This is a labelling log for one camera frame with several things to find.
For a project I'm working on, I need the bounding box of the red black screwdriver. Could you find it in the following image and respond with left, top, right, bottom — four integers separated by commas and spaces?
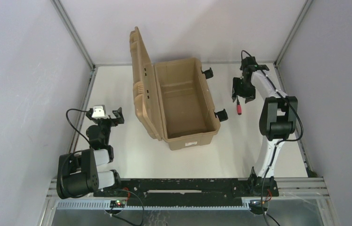
236, 98, 242, 115

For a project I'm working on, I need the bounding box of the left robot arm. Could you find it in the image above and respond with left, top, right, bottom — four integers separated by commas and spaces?
56, 105, 124, 199

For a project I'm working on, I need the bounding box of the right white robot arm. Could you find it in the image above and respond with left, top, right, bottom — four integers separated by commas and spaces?
232, 64, 297, 196

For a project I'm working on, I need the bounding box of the lower black bin latch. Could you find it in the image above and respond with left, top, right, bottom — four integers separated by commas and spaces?
214, 109, 228, 122

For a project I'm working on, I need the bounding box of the black bin latch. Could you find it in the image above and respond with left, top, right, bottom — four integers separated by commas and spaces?
201, 67, 214, 80
214, 109, 228, 122

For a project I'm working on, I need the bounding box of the upper black bin latch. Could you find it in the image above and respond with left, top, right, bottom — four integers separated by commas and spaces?
201, 67, 214, 80

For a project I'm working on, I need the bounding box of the tan plastic storage bin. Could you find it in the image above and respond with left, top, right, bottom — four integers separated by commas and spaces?
130, 27, 221, 151

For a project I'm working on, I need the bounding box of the left control board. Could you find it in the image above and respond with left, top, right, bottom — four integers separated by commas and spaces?
109, 200, 127, 209

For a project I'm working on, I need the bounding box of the control board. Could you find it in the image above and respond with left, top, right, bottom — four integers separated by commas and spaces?
109, 200, 127, 209
249, 200, 269, 208

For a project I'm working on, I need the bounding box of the right control board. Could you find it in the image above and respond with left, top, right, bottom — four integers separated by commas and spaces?
249, 200, 269, 208

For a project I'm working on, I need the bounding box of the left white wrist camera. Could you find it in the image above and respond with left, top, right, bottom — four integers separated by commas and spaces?
91, 105, 106, 119

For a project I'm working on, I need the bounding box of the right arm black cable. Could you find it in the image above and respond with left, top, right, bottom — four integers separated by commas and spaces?
240, 49, 304, 226

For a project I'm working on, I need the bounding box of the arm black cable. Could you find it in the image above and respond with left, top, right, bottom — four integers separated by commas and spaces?
56, 108, 94, 199
240, 49, 304, 226

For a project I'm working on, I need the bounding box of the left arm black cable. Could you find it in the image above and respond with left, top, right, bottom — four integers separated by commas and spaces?
56, 108, 94, 199

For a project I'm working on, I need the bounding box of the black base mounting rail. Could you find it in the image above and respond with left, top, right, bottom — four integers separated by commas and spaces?
93, 178, 279, 206

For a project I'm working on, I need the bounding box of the right aluminium frame post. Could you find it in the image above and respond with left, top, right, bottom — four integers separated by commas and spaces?
274, 0, 314, 67

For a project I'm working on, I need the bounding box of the aluminium frame post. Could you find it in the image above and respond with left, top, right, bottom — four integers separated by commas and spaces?
274, 0, 314, 67
50, 0, 96, 71

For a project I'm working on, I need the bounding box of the slotted grey cable duct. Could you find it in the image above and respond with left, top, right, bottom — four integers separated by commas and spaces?
56, 200, 251, 210

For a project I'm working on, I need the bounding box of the left aluminium frame post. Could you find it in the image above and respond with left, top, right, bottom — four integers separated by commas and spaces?
50, 0, 96, 71

